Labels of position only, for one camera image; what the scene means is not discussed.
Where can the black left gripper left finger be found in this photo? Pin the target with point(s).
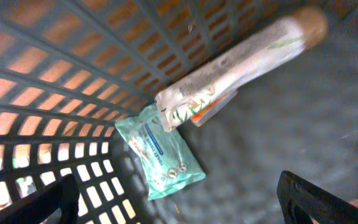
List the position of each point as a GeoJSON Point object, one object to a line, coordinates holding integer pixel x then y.
{"type": "Point", "coordinates": [35, 208]}

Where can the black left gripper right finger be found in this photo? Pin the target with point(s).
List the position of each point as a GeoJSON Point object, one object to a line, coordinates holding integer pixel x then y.
{"type": "Point", "coordinates": [303, 202]}

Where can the teal tissue pack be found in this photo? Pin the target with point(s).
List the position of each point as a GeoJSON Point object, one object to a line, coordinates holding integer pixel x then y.
{"type": "Point", "coordinates": [166, 159]}

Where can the white cream tube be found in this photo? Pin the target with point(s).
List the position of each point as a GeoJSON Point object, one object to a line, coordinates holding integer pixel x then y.
{"type": "Point", "coordinates": [262, 52]}

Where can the grey plastic basket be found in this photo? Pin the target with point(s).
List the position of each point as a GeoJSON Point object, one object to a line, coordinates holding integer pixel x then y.
{"type": "Point", "coordinates": [69, 70]}

